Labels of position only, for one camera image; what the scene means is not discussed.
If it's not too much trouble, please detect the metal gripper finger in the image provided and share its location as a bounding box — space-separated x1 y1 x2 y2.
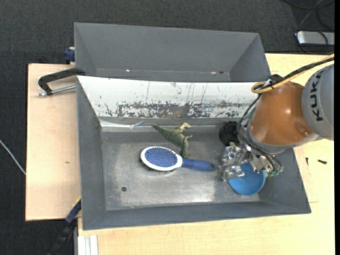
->
219 146 240 167
220 166 246 182

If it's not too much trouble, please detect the blue bowl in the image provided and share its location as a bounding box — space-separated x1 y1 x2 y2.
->
227 162 267 196

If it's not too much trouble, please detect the green toy dinosaur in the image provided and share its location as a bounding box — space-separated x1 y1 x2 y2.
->
151 122 193 159

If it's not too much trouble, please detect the blue and white hairbrush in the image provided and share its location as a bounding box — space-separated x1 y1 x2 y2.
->
140 146 217 172

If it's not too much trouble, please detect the grey metal bin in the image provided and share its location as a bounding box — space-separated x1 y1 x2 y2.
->
73 22 312 231

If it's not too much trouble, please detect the black cylinder on white bracket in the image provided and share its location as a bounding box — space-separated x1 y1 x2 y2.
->
218 120 241 147

